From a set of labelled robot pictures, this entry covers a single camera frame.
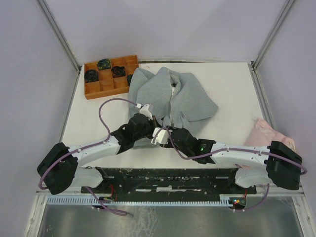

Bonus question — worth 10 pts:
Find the grey zip jacket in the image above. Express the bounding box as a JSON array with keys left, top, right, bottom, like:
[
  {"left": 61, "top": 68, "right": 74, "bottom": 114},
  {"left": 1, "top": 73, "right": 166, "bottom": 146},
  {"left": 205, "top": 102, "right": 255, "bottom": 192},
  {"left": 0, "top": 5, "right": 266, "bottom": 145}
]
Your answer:
[{"left": 128, "top": 67, "right": 218, "bottom": 136}]

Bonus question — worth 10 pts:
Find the purple cable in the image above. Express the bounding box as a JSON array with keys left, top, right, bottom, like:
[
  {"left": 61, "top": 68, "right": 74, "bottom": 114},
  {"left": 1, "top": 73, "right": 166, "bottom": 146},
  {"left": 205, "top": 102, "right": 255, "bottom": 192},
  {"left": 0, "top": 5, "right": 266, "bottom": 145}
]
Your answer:
[
  {"left": 155, "top": 125, "right": 308, "bottom": 212},
  {"left": 39, "top": 98, "right": 141, "bottom": 190}
]

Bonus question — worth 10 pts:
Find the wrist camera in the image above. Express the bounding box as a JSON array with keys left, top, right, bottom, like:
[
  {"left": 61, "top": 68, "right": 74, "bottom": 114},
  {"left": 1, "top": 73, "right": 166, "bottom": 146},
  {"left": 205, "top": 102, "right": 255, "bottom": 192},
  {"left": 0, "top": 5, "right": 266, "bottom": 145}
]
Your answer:
[
  {"left": 151, "top": 127, "right": 171, "bottom": 145},
  {"left": 139, "top": 104, "right": 154, "bottom": 120}
]

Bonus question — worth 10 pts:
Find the right aluminium frame post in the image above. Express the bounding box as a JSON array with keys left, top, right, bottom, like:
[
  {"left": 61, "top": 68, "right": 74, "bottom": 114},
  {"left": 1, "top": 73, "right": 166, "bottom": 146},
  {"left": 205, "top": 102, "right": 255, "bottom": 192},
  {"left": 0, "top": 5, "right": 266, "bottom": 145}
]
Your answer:
[{"left": 251, "top": 0, "right": 299, "bottom": 72}]

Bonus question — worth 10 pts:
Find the dark rolled sock left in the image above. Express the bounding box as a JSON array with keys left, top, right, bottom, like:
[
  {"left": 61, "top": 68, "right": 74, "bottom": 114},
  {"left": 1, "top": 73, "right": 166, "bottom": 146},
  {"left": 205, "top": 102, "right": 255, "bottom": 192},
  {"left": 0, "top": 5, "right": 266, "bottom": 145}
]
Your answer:
[{"left": 84, "top": 70, "right": 99, "bottom": 83}]

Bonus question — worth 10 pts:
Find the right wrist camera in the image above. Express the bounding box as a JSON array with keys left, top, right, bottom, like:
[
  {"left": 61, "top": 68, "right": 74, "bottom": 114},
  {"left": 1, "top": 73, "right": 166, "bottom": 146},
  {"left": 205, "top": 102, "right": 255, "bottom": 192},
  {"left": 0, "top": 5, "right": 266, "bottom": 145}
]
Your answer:
[{"left": 151, "top": 127, "right": 171, "bottom": 145}]

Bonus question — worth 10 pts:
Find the left aluminium frame post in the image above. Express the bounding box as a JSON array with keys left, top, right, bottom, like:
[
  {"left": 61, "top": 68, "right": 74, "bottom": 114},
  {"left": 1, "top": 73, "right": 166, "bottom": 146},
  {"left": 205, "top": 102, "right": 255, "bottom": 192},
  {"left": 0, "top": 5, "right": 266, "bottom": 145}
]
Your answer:
[{"left": 36, "top": 0, "right": 81, "bottom": 72}]

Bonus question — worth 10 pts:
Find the dark rolled sock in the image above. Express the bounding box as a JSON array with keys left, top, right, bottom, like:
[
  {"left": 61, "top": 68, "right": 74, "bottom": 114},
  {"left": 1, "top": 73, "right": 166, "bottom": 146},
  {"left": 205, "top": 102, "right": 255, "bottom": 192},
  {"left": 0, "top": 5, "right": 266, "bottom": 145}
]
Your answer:
[
  {"left": 126, "top": 74, "right": 133, "bottom": 86},
  {"left": 111, "top": 66, "right": 126, "bottom": 78},
  {"left": 97, "top": 58, "right": 111, "bottom": 71},
  {"left": 84, "top": 70, "right": 99, "bottom": 83}
]

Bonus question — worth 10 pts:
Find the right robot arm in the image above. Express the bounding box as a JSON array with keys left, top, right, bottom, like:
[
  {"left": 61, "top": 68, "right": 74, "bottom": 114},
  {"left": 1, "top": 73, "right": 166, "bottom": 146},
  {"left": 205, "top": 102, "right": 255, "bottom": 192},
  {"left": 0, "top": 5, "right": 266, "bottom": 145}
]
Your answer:
[{"left": 152, "top": 127, "right": 306, "bottom": 193}]

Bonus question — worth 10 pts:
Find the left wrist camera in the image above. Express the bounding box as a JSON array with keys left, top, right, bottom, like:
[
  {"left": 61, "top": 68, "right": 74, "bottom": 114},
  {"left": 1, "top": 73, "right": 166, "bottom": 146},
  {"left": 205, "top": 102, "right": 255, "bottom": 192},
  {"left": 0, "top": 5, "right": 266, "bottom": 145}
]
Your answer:
[{"left": 139, "top": 104, "right": 154, "bottom": 120}]

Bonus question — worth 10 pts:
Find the dark rolled sock middle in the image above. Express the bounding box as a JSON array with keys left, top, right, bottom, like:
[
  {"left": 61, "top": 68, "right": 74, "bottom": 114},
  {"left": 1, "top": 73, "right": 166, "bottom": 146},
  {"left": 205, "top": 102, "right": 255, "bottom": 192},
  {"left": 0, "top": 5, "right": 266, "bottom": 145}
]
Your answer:
[{"left": 111, "top": 66, "right": 126, "bottom": 78}]

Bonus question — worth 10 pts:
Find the aluminium front rail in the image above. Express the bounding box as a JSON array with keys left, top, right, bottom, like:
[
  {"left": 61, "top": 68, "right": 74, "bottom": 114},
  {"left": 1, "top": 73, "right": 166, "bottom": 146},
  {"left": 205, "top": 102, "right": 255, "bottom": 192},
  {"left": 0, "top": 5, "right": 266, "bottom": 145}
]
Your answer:
[{"left": 34, "top": 172, "right": 304, "bottom": 198}]

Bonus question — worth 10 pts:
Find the light blue cable duct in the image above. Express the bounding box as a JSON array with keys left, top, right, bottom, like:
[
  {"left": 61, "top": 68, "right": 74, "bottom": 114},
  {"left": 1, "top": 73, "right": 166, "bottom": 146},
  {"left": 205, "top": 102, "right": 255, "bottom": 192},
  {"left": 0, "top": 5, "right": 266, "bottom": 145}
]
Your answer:
[{"left": 46, "top": 194, "right": 235, "bottom": 206}]

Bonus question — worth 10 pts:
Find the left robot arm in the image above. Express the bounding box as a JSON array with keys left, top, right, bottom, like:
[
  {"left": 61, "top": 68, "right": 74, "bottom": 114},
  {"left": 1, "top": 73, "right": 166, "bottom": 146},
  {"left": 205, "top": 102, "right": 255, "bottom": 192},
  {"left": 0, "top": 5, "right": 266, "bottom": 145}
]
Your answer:
[{"left": 37, "top": 113, "right": 158, "bottom": 195}]

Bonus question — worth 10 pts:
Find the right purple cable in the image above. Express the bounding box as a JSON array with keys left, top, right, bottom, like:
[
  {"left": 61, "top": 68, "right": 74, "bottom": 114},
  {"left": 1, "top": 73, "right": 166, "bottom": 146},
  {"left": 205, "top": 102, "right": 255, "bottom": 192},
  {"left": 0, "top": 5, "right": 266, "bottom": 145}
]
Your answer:
[{"left": 155, "top": 125, "right": 308, "bottom": 212}]

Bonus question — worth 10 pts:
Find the pink cloth bag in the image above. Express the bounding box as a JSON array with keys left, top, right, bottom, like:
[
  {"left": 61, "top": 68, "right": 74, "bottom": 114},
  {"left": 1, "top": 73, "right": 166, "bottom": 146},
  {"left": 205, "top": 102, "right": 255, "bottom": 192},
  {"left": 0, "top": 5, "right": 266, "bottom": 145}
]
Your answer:
[{"left": 234, "top": 118, "right": 297, "bottom": 171}]

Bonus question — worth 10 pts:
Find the wooden compartment tray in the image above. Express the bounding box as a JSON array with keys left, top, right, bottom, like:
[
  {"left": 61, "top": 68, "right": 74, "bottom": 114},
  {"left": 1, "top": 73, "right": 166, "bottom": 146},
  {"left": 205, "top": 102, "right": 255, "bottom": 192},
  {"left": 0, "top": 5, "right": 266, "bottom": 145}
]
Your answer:
[{"left": 83, "top": 55, "right": 139, "bottom": 100}]

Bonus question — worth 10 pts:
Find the dark rolled sock right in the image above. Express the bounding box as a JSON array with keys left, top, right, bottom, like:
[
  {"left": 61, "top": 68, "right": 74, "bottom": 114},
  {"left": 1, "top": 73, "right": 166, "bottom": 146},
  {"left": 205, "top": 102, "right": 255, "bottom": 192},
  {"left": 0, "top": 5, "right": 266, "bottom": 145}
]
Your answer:
[{"left": 126, "top": 74, "right": 133, "bottom": 86}]

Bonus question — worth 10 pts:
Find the dark rolled sock top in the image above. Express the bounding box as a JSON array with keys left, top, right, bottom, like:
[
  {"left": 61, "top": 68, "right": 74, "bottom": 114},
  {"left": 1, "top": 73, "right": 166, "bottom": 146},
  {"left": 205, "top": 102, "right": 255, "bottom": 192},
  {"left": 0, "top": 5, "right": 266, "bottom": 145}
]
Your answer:
[{"left": 97, "top": 58, "right": 111, "bottom": 71}]

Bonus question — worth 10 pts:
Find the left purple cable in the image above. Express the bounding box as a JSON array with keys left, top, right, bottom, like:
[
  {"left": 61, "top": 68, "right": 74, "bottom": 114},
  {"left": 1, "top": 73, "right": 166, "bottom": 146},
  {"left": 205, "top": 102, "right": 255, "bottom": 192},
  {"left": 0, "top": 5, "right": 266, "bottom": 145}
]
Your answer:
[{"left": 39, "top": 98, "right": 141, "bottom": 190}]

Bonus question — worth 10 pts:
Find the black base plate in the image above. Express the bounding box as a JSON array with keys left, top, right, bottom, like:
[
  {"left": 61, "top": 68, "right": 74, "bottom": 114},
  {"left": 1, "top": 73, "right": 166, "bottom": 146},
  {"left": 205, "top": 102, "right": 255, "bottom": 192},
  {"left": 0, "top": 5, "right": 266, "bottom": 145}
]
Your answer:
[{"left": 92, "top": 168, "right": 257, "bottom": 202}]

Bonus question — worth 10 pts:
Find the aluminium frame post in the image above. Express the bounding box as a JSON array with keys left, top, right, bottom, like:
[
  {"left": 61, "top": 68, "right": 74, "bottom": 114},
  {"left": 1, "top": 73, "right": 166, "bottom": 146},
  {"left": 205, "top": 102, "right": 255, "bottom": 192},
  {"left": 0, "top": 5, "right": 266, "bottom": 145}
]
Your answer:
[
  {"left": 36, "top": 0, "right": 81, "bottom": 72},
  {"left": 251, "top": 0, "right": 299, "bottom": 72}
]

